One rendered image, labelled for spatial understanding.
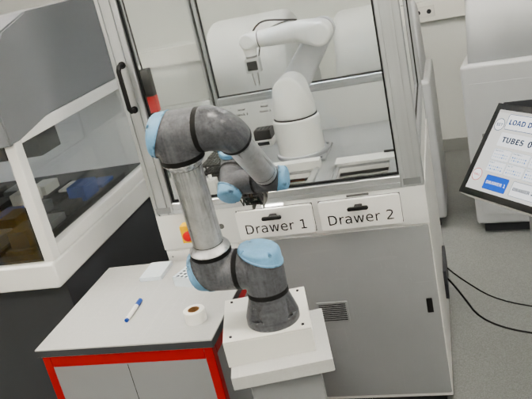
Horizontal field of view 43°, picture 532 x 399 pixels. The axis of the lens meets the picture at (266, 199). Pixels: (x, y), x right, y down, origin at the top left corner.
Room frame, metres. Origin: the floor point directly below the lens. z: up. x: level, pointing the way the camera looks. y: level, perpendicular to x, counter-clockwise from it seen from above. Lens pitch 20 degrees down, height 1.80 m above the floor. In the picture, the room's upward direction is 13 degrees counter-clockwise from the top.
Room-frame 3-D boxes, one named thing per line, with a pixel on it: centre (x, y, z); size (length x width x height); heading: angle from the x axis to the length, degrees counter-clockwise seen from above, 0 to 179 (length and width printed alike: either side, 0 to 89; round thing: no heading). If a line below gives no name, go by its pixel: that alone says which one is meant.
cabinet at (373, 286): (2.80, -0.20, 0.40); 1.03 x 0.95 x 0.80; 73
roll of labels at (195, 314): (1.95, 0.30, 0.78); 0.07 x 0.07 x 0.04
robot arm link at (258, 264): (1.72, 0.06, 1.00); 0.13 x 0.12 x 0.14; 72
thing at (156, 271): (2.39, 0.47, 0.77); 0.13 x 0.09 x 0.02; 163
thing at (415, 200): (2.80, -0.20, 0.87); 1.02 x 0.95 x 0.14; 73
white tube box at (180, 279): (2.26, 0.32, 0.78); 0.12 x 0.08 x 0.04; 145
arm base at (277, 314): (1.72, 0.05, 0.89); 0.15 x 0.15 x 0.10
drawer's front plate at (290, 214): (2.35, -0.02, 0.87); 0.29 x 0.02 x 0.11; 73
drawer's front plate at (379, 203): (2.26, -0.32, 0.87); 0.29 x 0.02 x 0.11; 73
